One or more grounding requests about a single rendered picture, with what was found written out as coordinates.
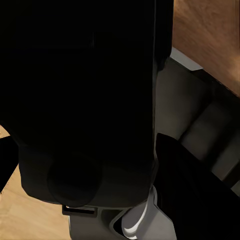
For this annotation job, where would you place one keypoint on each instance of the digital camera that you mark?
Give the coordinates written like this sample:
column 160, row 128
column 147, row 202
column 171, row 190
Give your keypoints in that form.
column 78, row 83

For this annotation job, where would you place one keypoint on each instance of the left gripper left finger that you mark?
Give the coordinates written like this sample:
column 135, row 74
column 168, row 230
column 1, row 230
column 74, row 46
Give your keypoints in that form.
column 9, row 159

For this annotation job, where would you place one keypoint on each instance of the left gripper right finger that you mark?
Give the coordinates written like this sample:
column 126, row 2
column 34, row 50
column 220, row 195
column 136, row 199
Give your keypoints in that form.
column 202, row 207

